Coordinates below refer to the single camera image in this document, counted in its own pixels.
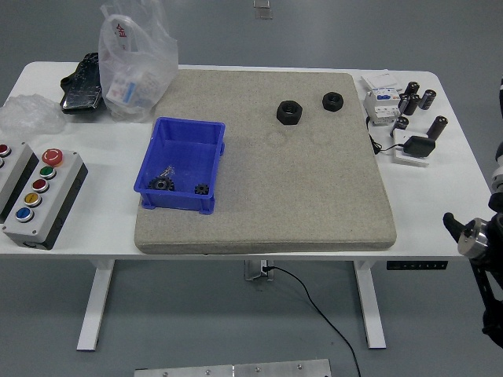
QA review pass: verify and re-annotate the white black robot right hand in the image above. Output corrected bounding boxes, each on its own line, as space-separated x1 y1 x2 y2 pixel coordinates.
493 77 503 174

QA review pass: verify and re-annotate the blue plastic box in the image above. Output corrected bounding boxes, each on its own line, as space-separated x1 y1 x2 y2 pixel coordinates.
134 116 227 215

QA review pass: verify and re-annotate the large black gear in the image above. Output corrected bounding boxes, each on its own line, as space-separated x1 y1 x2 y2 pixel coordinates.
148 175 176 192

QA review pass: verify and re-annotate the small black hex nut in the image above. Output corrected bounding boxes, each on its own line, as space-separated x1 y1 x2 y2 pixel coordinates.
321 90 346 112

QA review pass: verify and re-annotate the large black hex nut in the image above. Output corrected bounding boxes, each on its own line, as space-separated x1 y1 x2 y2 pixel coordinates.
276 100 303 126

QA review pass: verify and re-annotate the grey button box, emergency stop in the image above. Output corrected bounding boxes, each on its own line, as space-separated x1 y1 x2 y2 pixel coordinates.
2 148 90 251

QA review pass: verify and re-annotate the black power adapter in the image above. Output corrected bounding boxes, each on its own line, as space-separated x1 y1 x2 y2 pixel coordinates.
403 135 437 159

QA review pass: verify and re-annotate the white socket block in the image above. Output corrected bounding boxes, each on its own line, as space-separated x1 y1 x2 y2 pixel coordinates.
391 128 431 169

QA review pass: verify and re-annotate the white circuit breaker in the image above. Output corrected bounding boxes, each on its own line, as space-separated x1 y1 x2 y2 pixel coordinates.
363 86 404 127

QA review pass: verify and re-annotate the white table leg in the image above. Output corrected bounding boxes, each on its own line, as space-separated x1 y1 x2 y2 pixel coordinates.
76 258 116 352
352 258 387 350

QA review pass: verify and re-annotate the grey-brown mat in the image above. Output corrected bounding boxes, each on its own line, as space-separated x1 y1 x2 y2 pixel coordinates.
134 69 398 255

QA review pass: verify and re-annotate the metal floor socket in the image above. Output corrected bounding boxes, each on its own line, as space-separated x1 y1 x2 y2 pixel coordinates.
253 0 275 20

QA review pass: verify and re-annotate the silver metal plate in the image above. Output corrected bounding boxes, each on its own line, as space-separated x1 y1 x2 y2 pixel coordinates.
134 358 332 377

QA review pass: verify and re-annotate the translucent white plastic bag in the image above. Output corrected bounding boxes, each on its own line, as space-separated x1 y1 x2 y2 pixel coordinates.
97 0 181 123

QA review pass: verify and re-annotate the black plastic tray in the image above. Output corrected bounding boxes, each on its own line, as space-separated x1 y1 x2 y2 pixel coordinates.
59 52 105 115

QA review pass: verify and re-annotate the clear bubble wrap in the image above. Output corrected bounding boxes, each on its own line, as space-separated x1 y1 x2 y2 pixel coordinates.
0 93 68 137

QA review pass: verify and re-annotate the thin black adapter cord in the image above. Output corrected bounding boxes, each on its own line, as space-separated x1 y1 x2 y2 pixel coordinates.
367 116 408 156

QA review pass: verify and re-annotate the black floor cable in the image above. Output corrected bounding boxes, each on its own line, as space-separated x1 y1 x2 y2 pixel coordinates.
262 265 362 377

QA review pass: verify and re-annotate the metal bracket under table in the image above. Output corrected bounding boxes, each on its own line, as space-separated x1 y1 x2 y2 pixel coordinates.
243 259 275 282

